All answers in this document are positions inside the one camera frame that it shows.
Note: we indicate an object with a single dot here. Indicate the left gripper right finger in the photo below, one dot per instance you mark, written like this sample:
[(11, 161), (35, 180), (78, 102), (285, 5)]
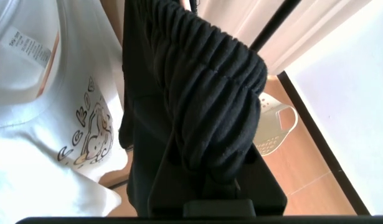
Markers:
[(262, 186)]

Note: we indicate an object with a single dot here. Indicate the black clothes rack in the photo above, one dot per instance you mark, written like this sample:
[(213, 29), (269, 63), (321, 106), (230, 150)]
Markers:
[(272, 25)]

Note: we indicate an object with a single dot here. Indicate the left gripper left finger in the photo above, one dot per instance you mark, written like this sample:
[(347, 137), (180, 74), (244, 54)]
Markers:
[(169, 193)]

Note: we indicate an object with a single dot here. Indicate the black garment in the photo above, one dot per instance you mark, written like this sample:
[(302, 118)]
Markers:
[(194, 77)]

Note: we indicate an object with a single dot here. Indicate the white laundry basket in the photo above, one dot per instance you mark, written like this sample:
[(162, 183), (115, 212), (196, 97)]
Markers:
[(272, 137)]

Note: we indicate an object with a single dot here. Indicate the white printed garment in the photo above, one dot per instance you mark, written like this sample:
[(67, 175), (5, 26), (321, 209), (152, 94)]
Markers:
[(23, 155)]

